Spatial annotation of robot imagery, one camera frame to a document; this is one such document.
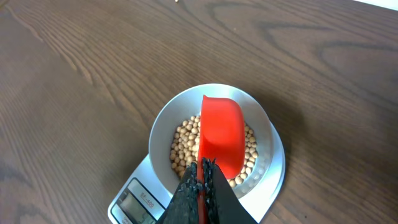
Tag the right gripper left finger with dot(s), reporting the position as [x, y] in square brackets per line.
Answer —
[183, 207]

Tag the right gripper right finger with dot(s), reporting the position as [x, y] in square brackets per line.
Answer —
[218, 203]

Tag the red plastic measuring scoop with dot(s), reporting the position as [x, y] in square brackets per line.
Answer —
[221, 136]

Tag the soybeans in bowl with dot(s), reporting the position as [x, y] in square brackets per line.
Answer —
[185, 146]

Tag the grey round bowl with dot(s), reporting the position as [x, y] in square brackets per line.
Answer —
[188, 103]

